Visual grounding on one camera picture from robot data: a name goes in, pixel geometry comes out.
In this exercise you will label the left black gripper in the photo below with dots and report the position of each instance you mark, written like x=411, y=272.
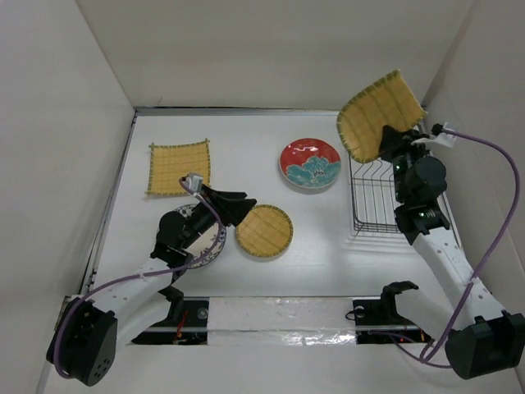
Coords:
x=235, y=205

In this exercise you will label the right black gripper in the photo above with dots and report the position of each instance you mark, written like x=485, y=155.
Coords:
x=392, y=138

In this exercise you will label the curved bamboo scoop plate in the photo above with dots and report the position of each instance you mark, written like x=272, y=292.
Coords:
x=386, y=102

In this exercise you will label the blue white floral plate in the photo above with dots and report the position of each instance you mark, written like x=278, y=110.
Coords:
x=207, y=248

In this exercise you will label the round bamboo plate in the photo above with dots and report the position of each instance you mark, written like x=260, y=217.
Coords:
x=265, y=232

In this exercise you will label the square bamboo tray plate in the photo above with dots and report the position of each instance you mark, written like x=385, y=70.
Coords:
x=169, y=163

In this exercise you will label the red teal floral plate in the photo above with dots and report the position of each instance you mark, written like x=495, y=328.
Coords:
x=310, y=163

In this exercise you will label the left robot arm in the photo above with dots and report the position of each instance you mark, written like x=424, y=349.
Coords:
x=92, y=326

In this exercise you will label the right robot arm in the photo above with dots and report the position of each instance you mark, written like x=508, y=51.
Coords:
x=479, y=336

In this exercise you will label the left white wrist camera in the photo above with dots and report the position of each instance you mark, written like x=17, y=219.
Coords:
x=192, y=184

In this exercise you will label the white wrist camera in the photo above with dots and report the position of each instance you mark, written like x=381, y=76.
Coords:
x=440, y=135
x=192, y=184

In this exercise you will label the black wire dish rack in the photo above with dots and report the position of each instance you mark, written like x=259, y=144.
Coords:
x=373, y=202

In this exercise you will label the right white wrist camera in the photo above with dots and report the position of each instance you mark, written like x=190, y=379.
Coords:
x=440, y=135

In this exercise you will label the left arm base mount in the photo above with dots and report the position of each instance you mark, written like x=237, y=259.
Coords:
x=186, y=323

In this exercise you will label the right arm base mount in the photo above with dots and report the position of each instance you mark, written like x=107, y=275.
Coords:
x=377, y=321

